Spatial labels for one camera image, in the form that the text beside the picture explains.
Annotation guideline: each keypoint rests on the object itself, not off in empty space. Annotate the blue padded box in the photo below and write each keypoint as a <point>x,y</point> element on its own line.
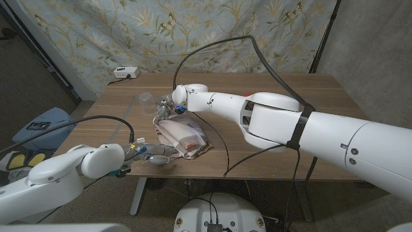
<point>48,135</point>

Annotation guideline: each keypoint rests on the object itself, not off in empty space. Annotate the floral printed backdrop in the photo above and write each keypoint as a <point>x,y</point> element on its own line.
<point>128,35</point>

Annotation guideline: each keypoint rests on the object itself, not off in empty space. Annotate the black electronics box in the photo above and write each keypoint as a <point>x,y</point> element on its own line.
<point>214,227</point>

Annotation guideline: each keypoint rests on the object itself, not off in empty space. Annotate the black backdrop stand pole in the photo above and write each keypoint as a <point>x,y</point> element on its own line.
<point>324,37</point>

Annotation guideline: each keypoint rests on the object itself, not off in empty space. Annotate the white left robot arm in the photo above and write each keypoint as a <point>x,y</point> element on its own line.
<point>51,183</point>

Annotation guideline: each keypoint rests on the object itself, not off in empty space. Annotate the grey sneaker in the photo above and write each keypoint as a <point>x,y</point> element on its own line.
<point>16,161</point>

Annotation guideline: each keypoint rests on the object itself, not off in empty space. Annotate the clear plastic cup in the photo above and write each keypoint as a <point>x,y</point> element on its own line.
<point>148,104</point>

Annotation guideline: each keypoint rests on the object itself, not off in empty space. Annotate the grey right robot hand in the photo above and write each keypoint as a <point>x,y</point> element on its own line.
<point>165,108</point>

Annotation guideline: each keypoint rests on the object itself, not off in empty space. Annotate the white power strip box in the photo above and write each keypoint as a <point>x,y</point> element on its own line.
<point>126,72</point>

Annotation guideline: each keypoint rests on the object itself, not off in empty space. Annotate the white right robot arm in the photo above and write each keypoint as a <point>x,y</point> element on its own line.
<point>322,135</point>

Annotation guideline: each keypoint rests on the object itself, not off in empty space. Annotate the black shoe with yellow insole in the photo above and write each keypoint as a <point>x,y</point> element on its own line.
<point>36,159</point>

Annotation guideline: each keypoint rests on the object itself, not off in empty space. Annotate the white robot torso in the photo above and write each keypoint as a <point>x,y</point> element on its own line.
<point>225,209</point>

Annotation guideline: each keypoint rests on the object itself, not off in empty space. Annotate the grey table leg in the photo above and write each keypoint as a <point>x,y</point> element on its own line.
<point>138,196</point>
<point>304,203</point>

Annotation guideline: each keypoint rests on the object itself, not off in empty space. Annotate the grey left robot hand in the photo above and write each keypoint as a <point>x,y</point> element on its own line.
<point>154,152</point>

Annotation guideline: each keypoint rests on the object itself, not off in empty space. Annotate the beige cloth with orange print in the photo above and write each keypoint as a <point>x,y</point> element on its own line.
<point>183,135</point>

